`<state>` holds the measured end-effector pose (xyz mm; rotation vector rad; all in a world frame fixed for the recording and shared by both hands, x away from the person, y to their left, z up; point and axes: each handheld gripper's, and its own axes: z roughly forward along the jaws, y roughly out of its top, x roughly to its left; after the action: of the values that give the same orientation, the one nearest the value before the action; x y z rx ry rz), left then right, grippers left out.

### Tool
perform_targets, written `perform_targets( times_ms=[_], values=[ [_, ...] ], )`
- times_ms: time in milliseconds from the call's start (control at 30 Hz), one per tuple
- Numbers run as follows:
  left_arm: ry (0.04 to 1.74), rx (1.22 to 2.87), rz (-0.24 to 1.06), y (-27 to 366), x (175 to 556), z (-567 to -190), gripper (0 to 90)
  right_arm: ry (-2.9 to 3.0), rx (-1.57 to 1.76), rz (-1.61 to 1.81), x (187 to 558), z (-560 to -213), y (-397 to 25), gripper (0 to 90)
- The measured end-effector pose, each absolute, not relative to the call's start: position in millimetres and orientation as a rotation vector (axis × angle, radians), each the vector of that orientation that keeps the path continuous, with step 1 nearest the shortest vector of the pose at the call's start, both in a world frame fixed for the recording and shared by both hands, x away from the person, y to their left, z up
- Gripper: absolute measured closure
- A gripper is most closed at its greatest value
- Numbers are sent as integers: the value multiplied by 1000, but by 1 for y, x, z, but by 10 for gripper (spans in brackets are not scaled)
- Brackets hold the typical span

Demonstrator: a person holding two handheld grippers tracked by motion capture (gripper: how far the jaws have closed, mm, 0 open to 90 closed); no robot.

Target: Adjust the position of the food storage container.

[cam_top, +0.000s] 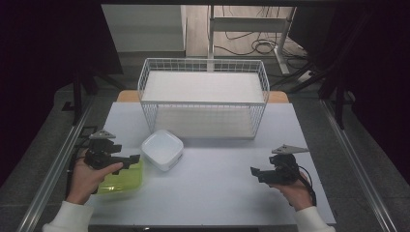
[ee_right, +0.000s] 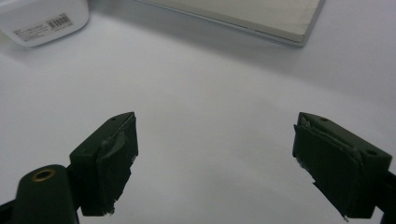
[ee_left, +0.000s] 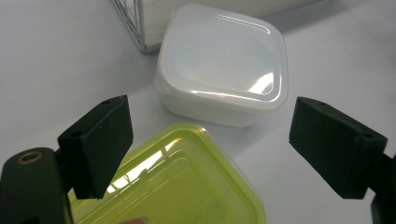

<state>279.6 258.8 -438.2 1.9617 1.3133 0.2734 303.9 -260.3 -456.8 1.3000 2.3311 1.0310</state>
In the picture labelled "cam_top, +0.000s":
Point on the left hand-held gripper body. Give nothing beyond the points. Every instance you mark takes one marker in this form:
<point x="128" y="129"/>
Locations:
<point x="100" y="151"/>

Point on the white metal desk frame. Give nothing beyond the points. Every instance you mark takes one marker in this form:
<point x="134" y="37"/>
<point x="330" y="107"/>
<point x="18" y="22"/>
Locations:
<point x="248" y="24"/>

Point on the person's left hand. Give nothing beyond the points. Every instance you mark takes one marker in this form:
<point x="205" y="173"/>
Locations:
<point x="84" y="181"/>

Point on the wooden board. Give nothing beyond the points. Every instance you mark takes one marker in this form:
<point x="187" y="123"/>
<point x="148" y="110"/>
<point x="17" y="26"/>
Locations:
<point x="127" y="96"/>

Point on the black stand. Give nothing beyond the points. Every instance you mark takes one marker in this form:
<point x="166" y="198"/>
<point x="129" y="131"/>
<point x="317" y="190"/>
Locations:
<point x="77" y="96"/>
<point x="339" y="96"/>

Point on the white power strip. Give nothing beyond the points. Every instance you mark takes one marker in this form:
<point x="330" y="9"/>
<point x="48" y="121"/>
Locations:
<point x="305" y="76"/>

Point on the white square lidded box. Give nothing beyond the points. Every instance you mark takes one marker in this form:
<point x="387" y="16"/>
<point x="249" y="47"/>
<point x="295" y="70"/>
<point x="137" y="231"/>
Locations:
<point x="162" y="149"/>

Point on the white cabinet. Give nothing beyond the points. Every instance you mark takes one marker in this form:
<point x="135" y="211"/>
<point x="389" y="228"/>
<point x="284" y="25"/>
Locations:
<point x="145" y="29"/>

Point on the metal rail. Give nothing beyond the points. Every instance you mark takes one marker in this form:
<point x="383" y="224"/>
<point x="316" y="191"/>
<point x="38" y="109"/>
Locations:
<point x="357" y="167"/>
<point x="51" y="174"/>

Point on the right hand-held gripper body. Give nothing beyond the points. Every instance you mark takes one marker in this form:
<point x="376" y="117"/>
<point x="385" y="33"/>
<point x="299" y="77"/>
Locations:
<point x="283" y="167"/>

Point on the green translucent plastic box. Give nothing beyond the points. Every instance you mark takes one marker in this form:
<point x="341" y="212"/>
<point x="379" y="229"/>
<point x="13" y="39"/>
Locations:
<point x="126" y="182"/>

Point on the person's right hand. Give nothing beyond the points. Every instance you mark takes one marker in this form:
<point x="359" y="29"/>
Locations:
<point x="296" y="194"/>

